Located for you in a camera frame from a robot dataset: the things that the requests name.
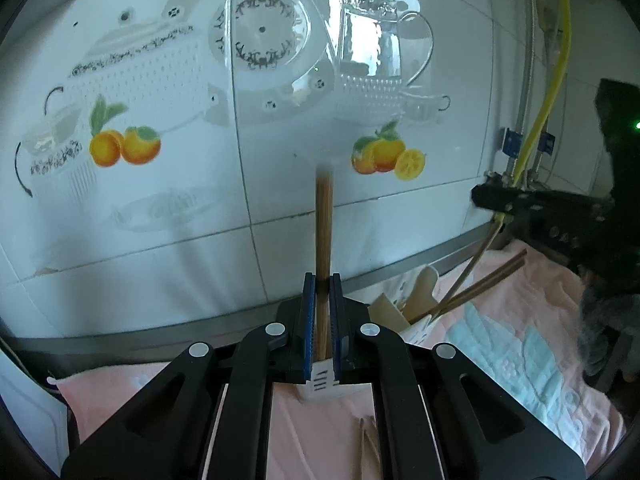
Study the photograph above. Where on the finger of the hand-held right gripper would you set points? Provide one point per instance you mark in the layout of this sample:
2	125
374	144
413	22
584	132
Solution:
565	240
540	202

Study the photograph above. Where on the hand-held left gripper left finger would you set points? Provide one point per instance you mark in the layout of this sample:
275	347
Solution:
310	325

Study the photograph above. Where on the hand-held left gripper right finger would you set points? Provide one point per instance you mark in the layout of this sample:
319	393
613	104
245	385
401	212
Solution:
336	325

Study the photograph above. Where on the cream utensil holder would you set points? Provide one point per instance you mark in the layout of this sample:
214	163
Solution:
387	310

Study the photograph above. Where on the brown wooden chopstick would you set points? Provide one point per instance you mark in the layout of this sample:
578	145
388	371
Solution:
500	276
468	265
320	240
500	266

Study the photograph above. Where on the pile of wooden chopsticks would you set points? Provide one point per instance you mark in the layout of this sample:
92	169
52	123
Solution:
361	450

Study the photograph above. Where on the person's right forearm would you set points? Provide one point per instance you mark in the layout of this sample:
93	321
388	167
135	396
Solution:
595	330

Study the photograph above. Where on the metal pipe valve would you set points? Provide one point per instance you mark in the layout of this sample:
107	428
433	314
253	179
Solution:
510	175

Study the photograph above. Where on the blue valve tag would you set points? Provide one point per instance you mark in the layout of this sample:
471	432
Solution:
547	142
511	141

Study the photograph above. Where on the pink flower-print towel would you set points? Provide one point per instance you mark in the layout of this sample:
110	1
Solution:
590	410

